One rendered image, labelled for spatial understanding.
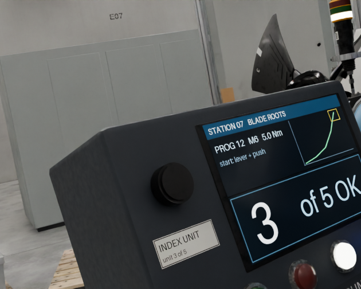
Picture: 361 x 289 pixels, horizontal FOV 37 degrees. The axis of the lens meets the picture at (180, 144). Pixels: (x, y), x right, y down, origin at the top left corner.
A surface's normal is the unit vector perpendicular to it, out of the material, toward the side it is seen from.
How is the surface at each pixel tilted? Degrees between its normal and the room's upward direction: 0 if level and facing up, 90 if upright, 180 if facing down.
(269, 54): 79
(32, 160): 90
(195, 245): 75
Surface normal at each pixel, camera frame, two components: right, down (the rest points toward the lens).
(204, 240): 0.53, -0.29
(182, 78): 0.37, 0.02
